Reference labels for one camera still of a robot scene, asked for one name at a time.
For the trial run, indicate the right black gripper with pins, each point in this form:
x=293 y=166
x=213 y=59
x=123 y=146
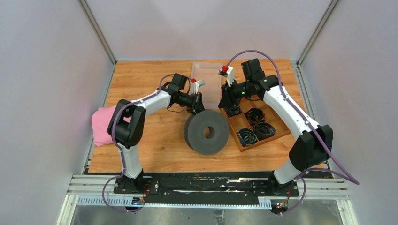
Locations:
x=228 y=100

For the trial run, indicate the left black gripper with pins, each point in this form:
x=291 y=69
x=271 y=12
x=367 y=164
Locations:
x=197 y=105

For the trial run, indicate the dark grey perforated spool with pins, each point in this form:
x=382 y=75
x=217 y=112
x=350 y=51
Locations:
x=206 y=132

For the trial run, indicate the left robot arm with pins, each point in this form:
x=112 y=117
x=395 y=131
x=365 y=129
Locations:
x=127 y=122

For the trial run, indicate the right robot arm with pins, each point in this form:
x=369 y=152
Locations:
x=313 y=141

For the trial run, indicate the translucent plastic tray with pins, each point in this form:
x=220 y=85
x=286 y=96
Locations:
x=211 y=91

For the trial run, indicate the wooden compartment tray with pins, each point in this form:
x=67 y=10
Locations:
x=239 y=121

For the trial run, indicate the pink cloth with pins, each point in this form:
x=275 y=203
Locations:
x=100 y=121

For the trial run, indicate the coiled cable blue green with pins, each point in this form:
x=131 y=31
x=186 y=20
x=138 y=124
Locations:
x=230 y=112

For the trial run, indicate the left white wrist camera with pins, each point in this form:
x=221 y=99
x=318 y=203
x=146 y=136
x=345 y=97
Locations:
x=195 y=85

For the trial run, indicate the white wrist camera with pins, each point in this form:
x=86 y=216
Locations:
x=195 y=85
x=228 y=72

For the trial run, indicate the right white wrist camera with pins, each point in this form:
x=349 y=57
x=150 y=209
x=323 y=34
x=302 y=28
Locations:
x=228 y=72

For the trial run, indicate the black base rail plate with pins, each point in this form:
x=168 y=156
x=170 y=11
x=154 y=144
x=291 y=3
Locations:
x=206 y=188

